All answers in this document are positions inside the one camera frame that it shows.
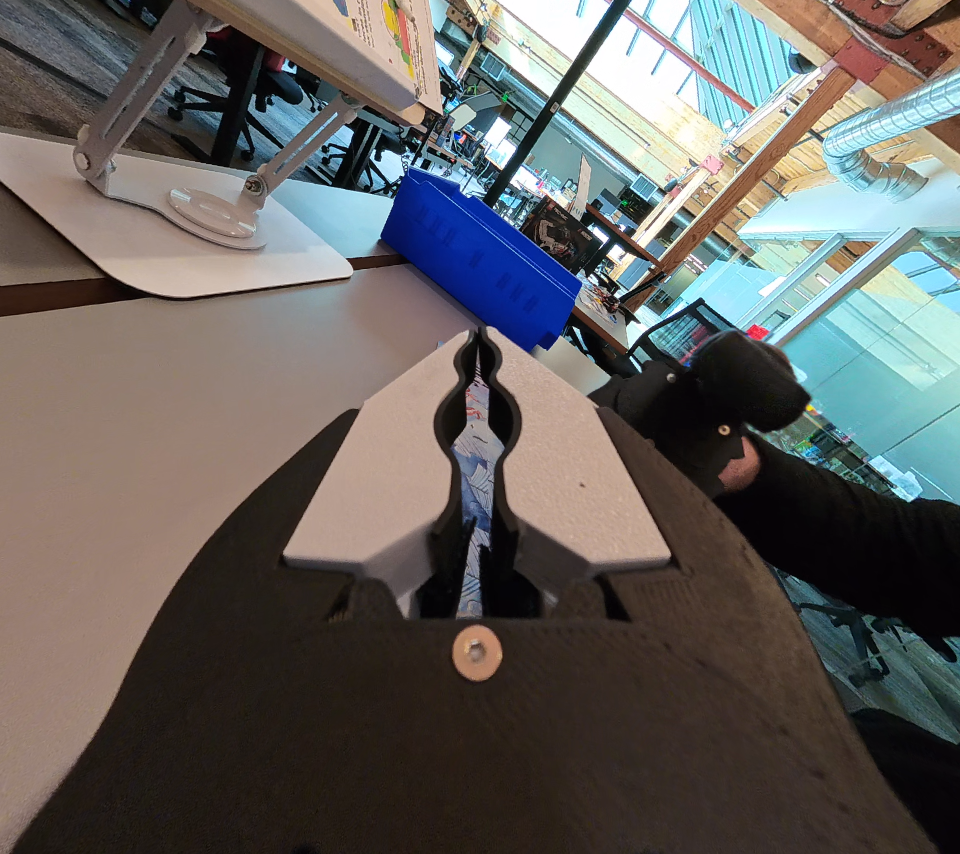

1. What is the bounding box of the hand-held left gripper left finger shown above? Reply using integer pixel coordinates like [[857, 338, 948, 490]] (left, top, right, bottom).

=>
[[282, 329, 481, 619]]

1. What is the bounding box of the blue plastic bin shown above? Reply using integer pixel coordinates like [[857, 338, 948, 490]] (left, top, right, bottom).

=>
[[381, 167, 585, 353]]

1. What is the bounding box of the person's right forearm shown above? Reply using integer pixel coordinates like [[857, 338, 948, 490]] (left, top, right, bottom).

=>
[[712, 437, 960, 638]]

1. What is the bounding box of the black printed box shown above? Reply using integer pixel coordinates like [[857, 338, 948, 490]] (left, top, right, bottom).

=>
[[519, 200, 605, 274]]

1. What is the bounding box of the black pole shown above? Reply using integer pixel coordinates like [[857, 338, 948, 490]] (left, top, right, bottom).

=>
[[483, 0, 702, 209]]

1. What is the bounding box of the wooden edged table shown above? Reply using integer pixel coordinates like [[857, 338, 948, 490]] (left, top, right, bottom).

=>
[[566, 284, 635, 354]]

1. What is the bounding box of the white blue striped puzzle piece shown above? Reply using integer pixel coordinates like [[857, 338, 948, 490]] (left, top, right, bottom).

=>
[[453, 344, 505, 619]]

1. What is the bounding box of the person's right hand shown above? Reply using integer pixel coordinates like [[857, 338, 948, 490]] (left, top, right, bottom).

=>
[[716, 449, 764, 494]]

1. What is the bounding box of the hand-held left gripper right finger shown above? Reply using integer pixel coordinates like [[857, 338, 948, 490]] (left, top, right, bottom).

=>
[[480, 326, 673, 615]]

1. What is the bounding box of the black office chair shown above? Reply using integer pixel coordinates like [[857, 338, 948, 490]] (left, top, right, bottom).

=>
[[795, 599, 960, 690], [626, 299, 740, 375], [166, 40, 309, 165]]

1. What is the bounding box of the silver ventilation duct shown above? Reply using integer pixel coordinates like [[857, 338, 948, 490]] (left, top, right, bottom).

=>
[[822, 70, 960, 203]]

